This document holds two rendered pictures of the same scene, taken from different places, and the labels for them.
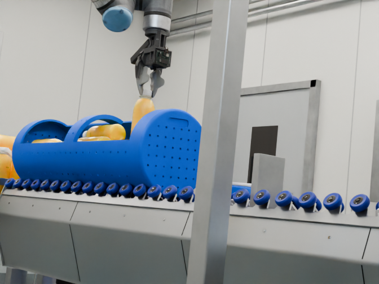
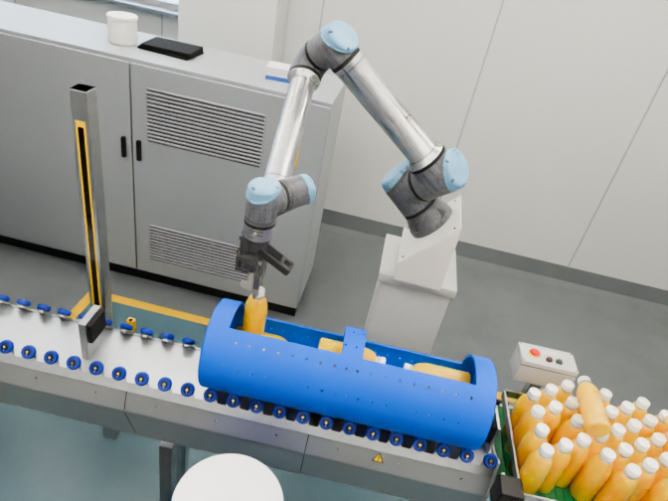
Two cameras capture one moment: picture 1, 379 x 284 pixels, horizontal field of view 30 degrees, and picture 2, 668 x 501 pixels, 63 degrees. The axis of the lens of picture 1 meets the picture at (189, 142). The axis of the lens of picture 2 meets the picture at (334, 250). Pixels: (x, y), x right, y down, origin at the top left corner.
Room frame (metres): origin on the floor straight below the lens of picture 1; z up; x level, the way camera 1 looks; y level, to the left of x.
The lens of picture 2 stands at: (3.30, -0.68, 2.34)
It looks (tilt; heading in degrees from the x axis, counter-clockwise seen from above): 33 degrees down; 132
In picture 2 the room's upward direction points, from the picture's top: 12 degrees clockwise
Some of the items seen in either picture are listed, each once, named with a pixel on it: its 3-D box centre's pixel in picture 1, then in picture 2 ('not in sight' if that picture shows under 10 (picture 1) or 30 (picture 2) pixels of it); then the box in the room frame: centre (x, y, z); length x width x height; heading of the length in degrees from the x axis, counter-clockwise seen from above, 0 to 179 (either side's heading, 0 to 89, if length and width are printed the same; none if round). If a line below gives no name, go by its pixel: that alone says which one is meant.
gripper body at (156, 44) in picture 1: (155, 49); (253, 251); (2.27, 0.14, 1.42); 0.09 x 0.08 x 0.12; 40
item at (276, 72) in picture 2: not in sight; (289, 74); (1.06, 1.21, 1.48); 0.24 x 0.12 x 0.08; 46
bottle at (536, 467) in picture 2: not in sight; (533, 471); (3.13, 0.61, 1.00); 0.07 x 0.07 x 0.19
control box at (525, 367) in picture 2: not in sight; (543, 366); (2.93, 0.99, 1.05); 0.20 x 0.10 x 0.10; 40
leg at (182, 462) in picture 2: not in sight; (181, 461); (2.10, 0.02, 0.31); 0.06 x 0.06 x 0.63; 40
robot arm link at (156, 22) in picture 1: (157, 26); (258, 230); (2.28, 0.14, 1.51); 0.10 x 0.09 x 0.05; 130
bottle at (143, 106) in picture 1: (142, 124); (254, 316); (2.29, 0.16, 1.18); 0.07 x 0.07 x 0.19
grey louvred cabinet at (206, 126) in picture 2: not in sight; (152, 167); (0.42, 0.74, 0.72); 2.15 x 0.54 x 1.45; 38
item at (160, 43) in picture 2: not in sight; (171, 47); (0.47, 0.84, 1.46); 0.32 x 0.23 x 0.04; 38
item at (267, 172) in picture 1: (265, 183); (93, 332); (1.93, -0.22, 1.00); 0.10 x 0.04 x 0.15; 130
